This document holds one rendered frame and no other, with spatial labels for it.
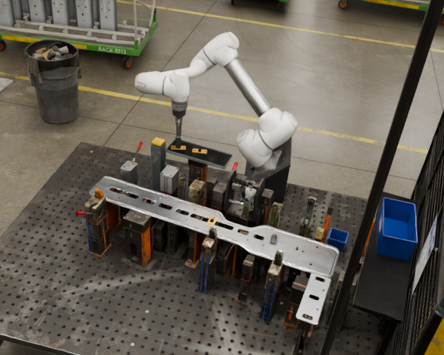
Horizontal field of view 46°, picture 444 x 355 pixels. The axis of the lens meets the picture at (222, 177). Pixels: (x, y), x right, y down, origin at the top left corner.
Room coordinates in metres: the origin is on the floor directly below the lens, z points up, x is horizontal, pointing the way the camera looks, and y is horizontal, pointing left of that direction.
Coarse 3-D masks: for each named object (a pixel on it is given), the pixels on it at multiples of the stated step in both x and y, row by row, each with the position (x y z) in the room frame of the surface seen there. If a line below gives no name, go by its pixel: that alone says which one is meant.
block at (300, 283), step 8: (296, 280) 1.69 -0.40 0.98; (304, 280) 1.69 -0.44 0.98; (296, 288) 1.64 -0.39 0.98; (304, 288) 1.65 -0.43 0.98; (296, 296) 1.64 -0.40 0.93; (296, 304) 1.63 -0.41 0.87; (288, 312) 1.65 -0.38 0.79; (296, 312) 1.64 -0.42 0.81; (288, 320) 1.64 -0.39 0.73; (296, 320) 1.63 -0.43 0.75; (296, 328) 1.62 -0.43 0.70
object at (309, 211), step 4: (308, 200) 2.03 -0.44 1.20; (312, 200) 2.03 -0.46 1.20; (308, 204) 2.00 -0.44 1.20; (312, 204) 2.00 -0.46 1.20; (308, 208) 2.03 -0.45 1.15; (312, 208) 2.01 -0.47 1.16; (308, 212) 2.02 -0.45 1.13; (312, 212) 2.02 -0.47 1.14; (304, 216) 2.01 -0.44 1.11; (308, 216) 2.02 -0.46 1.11; (304, 220) 2.02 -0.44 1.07; (308, 224) 2.00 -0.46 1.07
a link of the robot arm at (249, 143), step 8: (240, 136) 2.72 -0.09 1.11; (248, 136) 2.68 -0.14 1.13; (256, 136) 2.69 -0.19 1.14; (240, 144) 2.67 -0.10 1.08; (248, 144) 2.65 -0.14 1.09; (256, 144) 2.65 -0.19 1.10; (264, 144) 2.65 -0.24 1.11; (240, 152) 2.68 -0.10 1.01; (248, 152) 2.64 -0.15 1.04; (256, 152) 2.64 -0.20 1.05; (264, 152) 2.64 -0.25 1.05; (248, 160) 2.66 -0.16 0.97; (256, 160) 2.64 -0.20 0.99; (264, 160) 2.64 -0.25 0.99
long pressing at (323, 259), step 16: (112, 192) 2.20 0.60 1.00; (128, 192) 2.21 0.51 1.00; (144, 192) 2.22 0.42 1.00; (160, 192) 2.23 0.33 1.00; (128, 208) 2.09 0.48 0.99; (144, 208) 2.09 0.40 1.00; (160, 208) 2.10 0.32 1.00; (176, 208) 2.11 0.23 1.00; (192, 208) 2.12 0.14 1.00; (208, 208) 2.13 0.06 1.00; (176, 224) 2.00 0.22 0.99; (192, 224) 2.00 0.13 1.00; (224, 240) 1.91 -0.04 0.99; (240, 240) 1.91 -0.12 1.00; (256, 240) 1.92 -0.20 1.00; (288, 240) 1.94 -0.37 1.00; (304, 240) 1.95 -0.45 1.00; (272, 256) 1.81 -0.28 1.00; (288, 256) 1.82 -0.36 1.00; (304, 256) 1.83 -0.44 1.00; (320, 256) 1.84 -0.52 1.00; (336, 256) 1.86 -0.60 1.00; (320, 272) 1.74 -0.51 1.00
